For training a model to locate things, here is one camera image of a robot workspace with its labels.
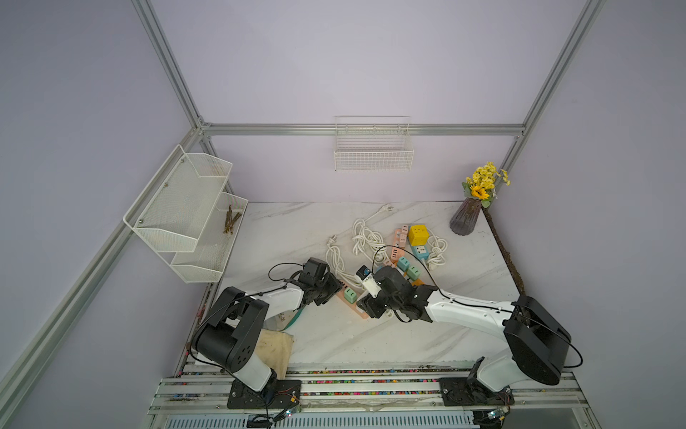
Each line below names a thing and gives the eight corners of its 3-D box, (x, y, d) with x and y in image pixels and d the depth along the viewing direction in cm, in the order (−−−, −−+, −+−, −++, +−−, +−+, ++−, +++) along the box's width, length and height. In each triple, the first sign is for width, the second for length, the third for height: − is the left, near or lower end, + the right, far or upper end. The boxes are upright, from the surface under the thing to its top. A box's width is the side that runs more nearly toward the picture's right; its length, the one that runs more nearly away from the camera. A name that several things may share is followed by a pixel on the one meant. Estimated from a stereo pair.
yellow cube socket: (408, 249, 107) (412, 236, 101) (406, 237, 111) (409, 224, 105) (425, 249, 107) (430, 236, 101) (423, 237, 111) (427, 224, 105)
